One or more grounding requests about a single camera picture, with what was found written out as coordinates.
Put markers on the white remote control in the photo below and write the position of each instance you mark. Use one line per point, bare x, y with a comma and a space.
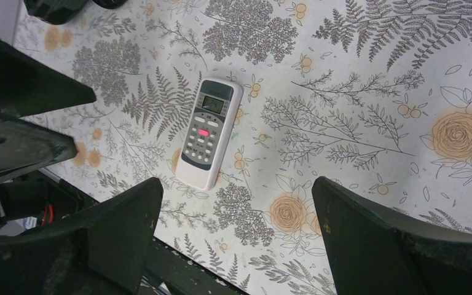
208, 133

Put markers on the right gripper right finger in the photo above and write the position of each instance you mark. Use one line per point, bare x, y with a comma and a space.
373, 249

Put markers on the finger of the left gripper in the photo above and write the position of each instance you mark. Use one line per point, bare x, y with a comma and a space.
28, 87

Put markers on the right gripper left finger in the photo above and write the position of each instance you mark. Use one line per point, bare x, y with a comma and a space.
27, 259

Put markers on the floral table mat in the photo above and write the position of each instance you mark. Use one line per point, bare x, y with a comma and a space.
374, 95

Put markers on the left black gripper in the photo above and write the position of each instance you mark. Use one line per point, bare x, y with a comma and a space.
26, 147

